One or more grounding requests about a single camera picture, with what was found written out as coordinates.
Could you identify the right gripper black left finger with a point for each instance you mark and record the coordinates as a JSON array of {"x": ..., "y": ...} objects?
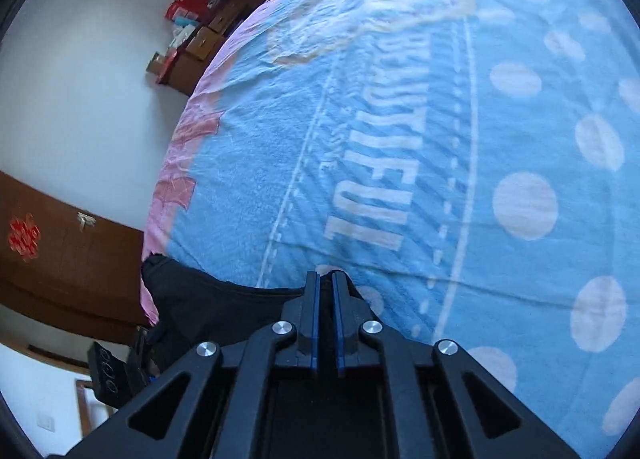
[{"x": 192, "y": 411}]

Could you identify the white wall socket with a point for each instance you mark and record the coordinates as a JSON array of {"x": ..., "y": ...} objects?
[{"x": 45, "y": 422}]

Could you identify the blue and pink bed sheet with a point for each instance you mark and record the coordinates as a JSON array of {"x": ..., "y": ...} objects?
[{"x": 473, "y": 165}]

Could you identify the red gift bag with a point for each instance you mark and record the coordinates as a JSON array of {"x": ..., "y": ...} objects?
[{"x": 195, "y": 10}]

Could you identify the brown wooden door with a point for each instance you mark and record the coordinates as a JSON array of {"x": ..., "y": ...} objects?
[{"x": 86, "y": 278}]

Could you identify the red knot door ornament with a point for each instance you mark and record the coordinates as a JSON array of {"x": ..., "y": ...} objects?
[{"x": 24, "y": 236}]

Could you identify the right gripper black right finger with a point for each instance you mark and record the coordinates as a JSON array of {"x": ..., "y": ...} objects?
[{"x": 431, "y": 401}]

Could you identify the brown wooden desk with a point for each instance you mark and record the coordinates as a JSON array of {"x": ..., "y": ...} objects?
[{"x": 195, "y": 44}]

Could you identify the black pants with striped cuff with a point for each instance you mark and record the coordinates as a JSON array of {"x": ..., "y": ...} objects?
[{"x": 194, "y": 307}]

